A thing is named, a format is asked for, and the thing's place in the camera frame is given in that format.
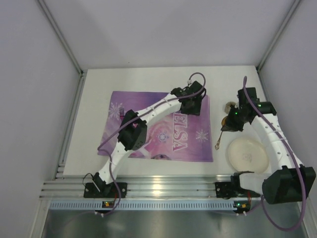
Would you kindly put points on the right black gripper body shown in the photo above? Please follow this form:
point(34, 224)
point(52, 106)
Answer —
point(229, 122)

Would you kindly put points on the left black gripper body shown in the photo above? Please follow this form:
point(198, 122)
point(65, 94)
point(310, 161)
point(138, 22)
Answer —
point(189, 107)

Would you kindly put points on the small beige cup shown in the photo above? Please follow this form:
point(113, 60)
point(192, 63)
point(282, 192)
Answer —
point(228, 106)

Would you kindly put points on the purple Elsa placemat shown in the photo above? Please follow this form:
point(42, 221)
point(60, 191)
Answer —
point(177, 137)

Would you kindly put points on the gold spoon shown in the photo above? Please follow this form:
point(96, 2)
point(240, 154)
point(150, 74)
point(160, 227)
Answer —
point(217, 145)

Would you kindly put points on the iridescent purple fork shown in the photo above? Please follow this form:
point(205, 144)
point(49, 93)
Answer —
point(121, 113)

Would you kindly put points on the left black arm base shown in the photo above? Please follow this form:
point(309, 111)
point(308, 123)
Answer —
point(99, 189)

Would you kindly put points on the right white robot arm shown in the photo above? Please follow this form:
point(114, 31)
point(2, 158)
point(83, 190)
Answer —
point(286, 179)

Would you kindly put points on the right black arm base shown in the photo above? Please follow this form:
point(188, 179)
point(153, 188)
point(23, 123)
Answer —
point(232, 188)

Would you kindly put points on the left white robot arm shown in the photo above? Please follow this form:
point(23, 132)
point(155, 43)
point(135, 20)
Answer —
point(132, 133)

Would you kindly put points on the cream white plate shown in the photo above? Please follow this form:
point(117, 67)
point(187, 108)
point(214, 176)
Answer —
point(247, 154)

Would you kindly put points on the aluminium mounting rail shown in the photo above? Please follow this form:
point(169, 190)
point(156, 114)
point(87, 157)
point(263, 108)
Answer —
point(140, 188)

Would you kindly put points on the right aluminium frame post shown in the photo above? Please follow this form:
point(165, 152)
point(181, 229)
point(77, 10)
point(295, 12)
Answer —
point(279, 33)

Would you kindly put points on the aluminium frame post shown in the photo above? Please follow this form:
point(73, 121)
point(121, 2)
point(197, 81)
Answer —
point(279, 33)
point(59, 34)

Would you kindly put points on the left aluminium frame post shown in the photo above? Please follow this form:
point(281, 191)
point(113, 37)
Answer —
point(59, 34)

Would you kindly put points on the perforated grey cable tray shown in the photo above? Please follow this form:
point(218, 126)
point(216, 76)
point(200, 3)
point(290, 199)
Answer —
point(146, 205)

